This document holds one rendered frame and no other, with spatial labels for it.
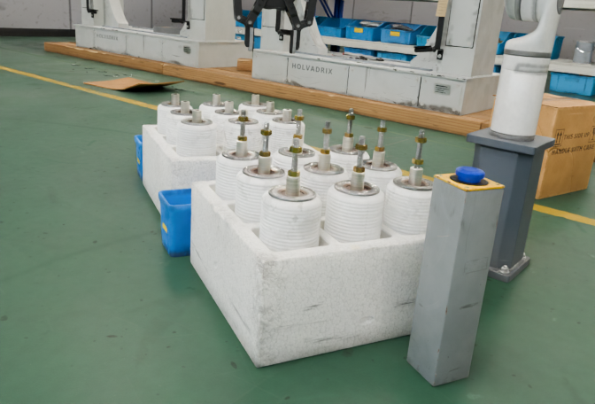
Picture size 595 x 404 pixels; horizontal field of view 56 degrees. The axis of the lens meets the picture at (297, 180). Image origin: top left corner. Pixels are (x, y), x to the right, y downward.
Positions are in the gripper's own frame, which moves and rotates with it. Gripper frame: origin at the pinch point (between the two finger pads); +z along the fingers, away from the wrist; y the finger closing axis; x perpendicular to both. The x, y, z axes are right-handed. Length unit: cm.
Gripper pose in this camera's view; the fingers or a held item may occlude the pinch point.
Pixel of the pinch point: (272, 43)
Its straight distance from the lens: 94.5
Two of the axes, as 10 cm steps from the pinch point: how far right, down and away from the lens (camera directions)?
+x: 1.9, 3.0, -9.4
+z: -0.7, 9.5, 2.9
